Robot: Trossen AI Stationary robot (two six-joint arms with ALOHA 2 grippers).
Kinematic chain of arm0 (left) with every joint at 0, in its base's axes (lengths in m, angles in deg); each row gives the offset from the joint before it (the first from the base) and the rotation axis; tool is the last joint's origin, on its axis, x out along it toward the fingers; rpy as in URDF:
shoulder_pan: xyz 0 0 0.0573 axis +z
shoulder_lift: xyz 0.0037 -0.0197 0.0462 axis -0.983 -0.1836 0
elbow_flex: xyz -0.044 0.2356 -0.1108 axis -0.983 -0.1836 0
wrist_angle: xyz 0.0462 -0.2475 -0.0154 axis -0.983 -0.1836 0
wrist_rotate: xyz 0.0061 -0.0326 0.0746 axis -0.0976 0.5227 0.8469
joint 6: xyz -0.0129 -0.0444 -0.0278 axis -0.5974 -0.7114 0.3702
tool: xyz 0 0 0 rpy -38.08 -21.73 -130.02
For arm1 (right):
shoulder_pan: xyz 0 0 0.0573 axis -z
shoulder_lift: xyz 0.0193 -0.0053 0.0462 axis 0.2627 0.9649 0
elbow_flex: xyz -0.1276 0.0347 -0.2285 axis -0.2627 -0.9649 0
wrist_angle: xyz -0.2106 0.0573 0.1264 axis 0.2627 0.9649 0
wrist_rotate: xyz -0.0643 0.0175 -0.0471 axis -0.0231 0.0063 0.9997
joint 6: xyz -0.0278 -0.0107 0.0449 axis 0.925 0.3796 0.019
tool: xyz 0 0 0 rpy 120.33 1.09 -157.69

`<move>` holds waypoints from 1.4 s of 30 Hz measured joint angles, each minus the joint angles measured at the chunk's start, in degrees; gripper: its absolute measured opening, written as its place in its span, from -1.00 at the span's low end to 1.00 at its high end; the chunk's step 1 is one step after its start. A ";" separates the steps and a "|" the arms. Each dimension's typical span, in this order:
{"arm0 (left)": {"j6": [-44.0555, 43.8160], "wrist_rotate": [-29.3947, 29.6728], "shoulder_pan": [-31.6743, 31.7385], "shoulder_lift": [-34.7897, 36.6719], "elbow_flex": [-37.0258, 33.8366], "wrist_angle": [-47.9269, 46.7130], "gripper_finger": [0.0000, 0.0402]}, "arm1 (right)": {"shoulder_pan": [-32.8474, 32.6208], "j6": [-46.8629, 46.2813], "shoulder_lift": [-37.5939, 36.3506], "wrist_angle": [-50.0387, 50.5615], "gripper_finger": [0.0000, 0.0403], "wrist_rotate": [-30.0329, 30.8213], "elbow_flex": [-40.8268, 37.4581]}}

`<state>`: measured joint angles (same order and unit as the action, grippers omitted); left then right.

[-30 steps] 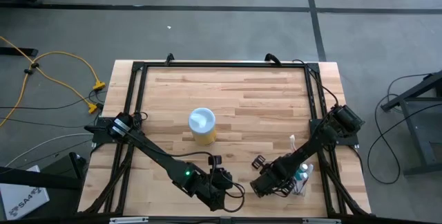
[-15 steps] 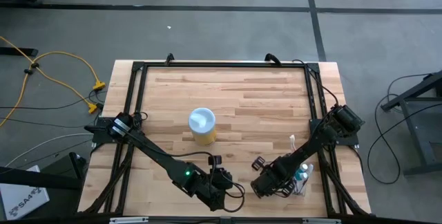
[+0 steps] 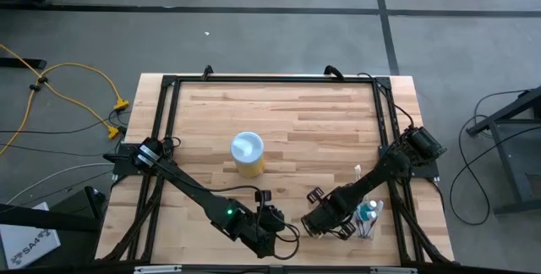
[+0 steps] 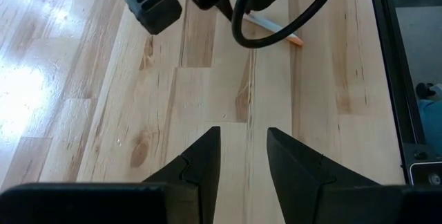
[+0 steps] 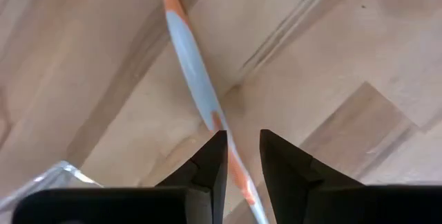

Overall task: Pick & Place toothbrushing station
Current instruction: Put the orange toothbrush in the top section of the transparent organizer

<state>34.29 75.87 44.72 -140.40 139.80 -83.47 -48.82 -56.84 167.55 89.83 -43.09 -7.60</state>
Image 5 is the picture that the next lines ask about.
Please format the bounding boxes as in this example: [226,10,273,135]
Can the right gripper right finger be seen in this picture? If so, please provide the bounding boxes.
[259,129,442,224]

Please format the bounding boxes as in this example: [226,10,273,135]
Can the orange and white toothbrush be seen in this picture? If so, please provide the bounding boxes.
[161,0,270,224]

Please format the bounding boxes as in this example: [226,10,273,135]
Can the clear plastic container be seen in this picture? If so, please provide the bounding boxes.
[0,160,104,214]

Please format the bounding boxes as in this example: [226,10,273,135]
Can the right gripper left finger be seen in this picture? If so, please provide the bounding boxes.
[11,129,229,224]

